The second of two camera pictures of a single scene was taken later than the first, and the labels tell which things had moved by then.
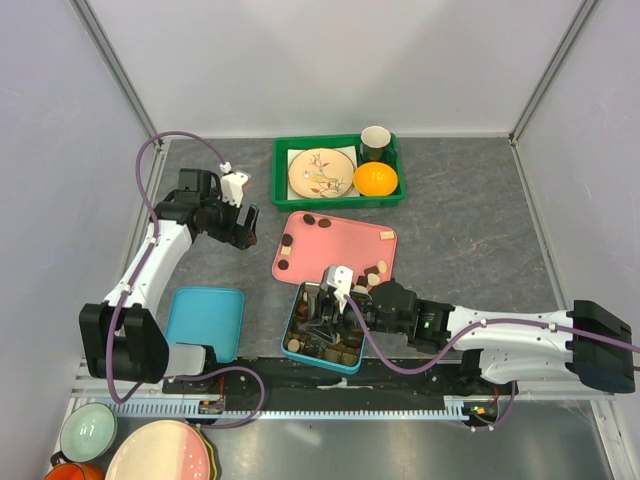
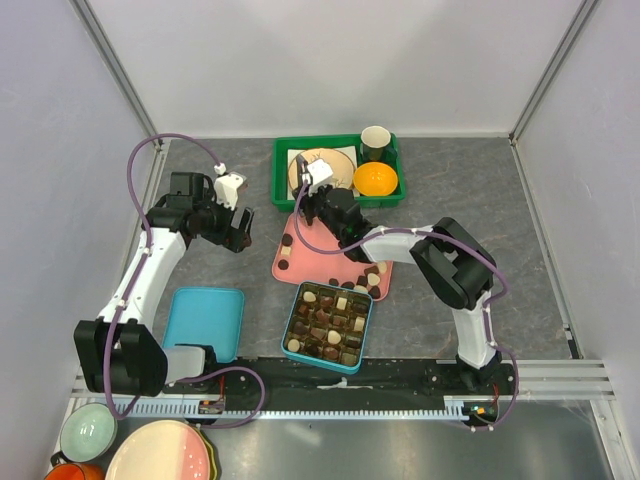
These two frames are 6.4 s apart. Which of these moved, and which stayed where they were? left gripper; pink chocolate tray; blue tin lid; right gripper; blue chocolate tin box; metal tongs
Moved: metal tongs; right gripper
Stayed: blue chocolate tin box; blue tin lid; pink chocolate tray; left gripper
